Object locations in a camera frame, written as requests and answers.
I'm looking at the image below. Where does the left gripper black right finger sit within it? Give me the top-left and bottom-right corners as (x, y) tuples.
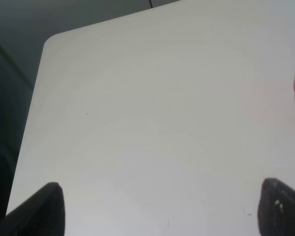
(258, 178), (295, 236)

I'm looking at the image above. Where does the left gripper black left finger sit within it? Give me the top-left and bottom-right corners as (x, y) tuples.
(0, 182), (65, 236)

